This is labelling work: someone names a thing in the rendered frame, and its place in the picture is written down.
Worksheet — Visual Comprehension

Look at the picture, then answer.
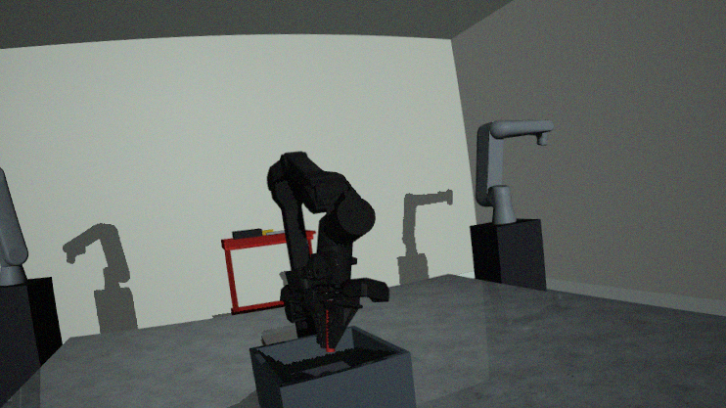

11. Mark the red peg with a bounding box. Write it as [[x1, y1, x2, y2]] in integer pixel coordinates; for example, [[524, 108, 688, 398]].
[[326, 307, 335, 352]]

